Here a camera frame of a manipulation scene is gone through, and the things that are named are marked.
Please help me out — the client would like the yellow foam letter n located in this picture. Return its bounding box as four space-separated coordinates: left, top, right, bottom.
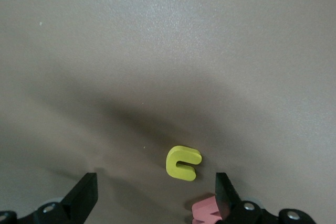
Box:
165 145 203 182

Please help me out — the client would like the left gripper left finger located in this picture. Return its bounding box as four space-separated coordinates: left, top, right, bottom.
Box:
0 172 99 224

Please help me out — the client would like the pink foam letter w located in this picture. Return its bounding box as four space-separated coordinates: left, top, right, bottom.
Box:
191 194 224 224

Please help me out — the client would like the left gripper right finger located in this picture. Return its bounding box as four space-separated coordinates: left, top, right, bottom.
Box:
215 172 317 224

